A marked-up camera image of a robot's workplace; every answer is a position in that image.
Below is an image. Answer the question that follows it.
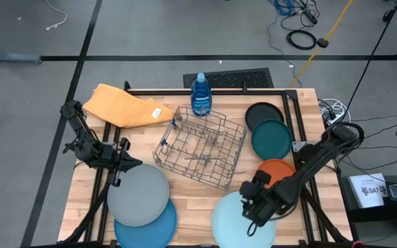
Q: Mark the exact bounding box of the white coiled cable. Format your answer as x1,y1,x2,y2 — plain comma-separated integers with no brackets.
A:
317,98,348,132

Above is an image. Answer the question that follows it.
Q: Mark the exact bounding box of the blue cable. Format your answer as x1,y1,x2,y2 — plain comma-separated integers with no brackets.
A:
266,0,303,87

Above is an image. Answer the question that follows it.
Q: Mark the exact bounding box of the orange plate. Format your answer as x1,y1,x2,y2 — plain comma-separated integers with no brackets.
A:
256,158,296,190

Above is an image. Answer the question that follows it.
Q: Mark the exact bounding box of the black aluminium table frame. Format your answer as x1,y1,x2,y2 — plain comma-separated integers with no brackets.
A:
56,81,356,248

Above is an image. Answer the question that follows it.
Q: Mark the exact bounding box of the grey wire dish rack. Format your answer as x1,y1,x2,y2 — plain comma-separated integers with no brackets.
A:
152,105,248,191

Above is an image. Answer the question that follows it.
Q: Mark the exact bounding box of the black plate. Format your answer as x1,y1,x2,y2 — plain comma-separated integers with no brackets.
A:
244,101,285,132

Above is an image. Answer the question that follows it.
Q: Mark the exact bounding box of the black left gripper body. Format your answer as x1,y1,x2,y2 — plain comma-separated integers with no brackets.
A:
103,136,132,189

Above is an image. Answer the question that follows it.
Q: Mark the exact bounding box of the orange cloth towel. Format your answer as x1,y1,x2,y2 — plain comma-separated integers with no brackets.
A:
82,83,175,129

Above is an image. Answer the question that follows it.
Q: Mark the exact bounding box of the yellow cable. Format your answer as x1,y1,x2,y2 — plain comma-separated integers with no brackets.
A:
289,0,355,89

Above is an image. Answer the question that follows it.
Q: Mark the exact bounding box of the white floor cable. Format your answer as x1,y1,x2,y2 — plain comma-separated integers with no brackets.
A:
44,0,68,32

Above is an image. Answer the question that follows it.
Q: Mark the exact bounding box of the black floor vent grate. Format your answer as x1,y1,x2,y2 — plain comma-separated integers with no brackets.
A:
183,68,275,90

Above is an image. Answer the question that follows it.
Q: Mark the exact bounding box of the black coiled cable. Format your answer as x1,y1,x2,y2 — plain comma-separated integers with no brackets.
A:
286,29,318,51

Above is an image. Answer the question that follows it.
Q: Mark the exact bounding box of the grey plate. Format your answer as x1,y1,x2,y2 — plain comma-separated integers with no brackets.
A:
106,163,170,227

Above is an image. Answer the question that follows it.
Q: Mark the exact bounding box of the dark teal plate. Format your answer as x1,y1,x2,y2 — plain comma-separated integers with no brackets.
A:
251,118,294,161

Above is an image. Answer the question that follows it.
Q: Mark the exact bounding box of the white printed booklet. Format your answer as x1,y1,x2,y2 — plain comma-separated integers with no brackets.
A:
348,172,389,209

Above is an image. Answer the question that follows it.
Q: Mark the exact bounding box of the blue dish soap bottle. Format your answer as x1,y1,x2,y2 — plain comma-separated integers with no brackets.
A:
190,72,213,117

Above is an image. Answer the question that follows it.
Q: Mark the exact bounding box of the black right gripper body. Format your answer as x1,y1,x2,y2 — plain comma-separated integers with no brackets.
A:
239,170,287,217

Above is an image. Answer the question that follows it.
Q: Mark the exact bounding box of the grey metal floor beam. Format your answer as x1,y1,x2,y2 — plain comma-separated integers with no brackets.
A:
0,29,43,65

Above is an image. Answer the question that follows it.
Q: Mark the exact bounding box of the thick black cable loop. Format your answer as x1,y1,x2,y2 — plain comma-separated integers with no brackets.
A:
336,121,365,153

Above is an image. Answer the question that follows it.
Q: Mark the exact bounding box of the black side shelf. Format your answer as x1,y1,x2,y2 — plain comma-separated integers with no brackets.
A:
339,174,397,224

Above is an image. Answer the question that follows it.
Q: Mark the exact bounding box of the black power strip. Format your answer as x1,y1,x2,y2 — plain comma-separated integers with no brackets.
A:
293,0,320,25

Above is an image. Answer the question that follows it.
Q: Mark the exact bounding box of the pale blue plate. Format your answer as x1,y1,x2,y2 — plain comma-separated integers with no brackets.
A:
211,191,277,248

